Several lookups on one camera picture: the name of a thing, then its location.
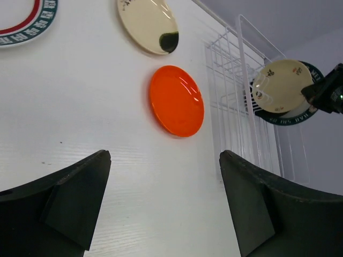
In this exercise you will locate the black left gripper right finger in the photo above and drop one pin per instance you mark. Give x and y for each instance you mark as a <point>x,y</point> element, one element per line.
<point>273,216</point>

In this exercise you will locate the white plate green lettered rim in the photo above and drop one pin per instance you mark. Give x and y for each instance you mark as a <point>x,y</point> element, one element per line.
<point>298,115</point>

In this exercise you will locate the cream plate with black patch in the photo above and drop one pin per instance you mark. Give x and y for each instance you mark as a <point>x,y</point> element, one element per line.
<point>151,24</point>

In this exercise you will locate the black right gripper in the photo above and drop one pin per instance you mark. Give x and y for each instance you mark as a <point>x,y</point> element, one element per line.
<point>332,96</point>

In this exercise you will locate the white wire dish rack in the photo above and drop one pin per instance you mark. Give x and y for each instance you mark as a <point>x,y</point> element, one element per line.
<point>234,56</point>

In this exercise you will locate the large green red rimmed plate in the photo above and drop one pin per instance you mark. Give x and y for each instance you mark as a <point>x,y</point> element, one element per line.
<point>23,21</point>

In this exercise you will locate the cream plate with small motifs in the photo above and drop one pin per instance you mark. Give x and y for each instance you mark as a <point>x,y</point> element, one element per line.
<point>277,88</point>

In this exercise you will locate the orange plate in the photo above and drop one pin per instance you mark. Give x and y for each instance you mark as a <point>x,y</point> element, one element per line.
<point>176,101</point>

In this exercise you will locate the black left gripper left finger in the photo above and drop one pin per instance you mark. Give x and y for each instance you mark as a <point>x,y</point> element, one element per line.
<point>55,215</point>

